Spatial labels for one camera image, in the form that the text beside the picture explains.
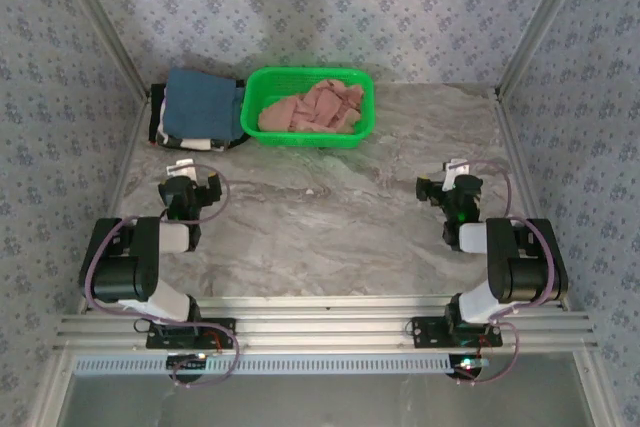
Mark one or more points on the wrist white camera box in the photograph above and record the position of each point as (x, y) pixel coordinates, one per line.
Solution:
(452, 174)
(180, 166)

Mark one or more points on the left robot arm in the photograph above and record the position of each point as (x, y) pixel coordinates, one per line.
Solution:
(147, 247)

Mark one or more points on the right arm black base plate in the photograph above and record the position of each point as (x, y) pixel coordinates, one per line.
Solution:
(425, 332)

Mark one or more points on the stack of folded clothes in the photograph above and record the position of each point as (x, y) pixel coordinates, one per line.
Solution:
(155, 112)

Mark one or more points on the pink t-shirt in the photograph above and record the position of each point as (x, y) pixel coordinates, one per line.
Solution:
(315, 107)

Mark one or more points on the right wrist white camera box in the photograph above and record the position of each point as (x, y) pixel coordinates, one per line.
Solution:
(452, 174)

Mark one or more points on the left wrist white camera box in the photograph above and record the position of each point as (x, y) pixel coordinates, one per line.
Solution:
(180, 166)

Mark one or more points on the aluminium front rail frame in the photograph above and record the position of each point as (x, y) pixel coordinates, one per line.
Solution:
(325, 322)

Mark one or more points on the small black circuit board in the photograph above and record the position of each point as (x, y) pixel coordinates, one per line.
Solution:
(467, 366)
(187, 362)

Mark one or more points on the aluminium upright frame post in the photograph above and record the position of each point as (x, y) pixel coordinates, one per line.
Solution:
(541, 22)
(106, 22)

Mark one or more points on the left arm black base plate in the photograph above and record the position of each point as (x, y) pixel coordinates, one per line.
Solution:
(160, 342)

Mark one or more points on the blue folded t-shirt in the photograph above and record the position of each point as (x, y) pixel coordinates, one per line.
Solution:
(200, 102)

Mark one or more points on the green plastic basket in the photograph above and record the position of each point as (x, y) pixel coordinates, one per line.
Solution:
(260, 82)

